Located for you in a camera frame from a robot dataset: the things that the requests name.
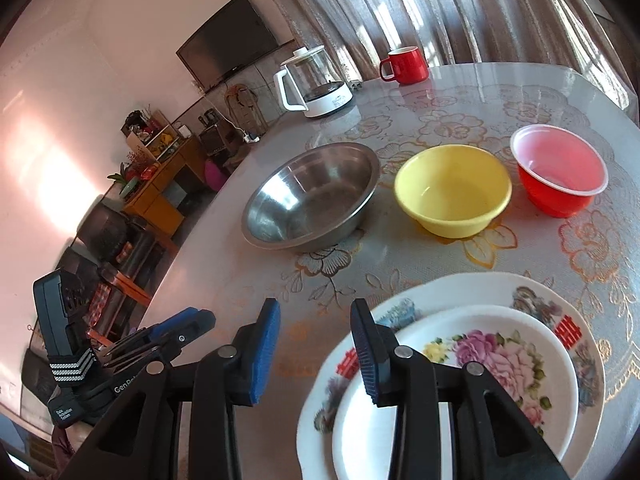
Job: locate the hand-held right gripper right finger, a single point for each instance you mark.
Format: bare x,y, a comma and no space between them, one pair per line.
367,355

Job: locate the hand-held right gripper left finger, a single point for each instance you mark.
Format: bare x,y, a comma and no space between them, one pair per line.
265,350

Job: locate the wooden shelf with ornaments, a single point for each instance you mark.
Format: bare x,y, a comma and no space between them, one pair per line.
150,135

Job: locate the black wall television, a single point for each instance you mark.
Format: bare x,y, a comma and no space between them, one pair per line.
225,42

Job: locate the green potted plant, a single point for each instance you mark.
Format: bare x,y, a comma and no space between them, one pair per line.
125,182

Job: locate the grey sheer window curtain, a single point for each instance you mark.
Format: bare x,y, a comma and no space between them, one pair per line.
450,0

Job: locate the orange wooden cabinet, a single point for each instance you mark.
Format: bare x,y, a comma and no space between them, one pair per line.
155,205

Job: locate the pink plastic stool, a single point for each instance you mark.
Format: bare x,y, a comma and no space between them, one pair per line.
215,175

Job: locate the small black appliance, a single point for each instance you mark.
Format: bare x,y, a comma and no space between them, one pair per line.
215,140

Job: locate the red plastic bowl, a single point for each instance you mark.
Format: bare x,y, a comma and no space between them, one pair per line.
555,195

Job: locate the red mug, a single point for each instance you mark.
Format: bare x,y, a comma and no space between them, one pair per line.
407,67

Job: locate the stainless steel bowl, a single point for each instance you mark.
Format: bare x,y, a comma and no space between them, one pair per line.
310,195

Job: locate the scalloped plate red print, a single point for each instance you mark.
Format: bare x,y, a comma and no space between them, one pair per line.
540,300

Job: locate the wooden folding chair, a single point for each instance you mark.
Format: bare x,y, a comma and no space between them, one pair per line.
245,105

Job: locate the white glass electric kettle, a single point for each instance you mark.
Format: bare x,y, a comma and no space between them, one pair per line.
330,102

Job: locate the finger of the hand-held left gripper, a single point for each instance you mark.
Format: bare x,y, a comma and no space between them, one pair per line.
172,321
192,330

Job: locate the white power strip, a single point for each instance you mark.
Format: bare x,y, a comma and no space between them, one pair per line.
252,137

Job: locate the small plate pink flower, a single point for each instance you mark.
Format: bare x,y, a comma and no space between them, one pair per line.
525,355

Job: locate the yellow plastic bowl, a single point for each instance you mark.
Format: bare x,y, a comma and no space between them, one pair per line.
450,195

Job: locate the black leather sofa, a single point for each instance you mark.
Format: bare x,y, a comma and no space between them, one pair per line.
105,230

